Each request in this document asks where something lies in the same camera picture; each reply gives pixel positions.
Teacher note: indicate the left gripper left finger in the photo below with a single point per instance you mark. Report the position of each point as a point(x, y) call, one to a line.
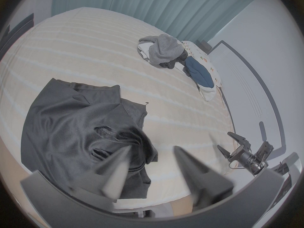
point(114, 177)

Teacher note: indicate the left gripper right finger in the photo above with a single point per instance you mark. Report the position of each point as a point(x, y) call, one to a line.
point(201, 184)

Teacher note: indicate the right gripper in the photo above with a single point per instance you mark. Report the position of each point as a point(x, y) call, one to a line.
point(243, 156)

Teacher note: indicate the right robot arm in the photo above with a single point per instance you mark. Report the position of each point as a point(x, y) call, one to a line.
point(258, 166)

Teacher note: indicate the bed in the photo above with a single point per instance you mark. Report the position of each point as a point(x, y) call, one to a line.
point(142, 79)

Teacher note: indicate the pile of clothes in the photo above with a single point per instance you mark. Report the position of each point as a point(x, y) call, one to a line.
point(166, 47)

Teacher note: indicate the black garment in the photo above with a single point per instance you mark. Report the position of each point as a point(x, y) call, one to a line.
point(71, 127)

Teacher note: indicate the white printed pillow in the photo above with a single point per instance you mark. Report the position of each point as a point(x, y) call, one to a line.
point(204, 56)

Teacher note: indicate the blue-green curtain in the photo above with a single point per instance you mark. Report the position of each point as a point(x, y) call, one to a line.
point(142, 3)

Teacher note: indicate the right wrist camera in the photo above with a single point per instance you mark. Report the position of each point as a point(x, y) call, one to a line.
point(265, 149)

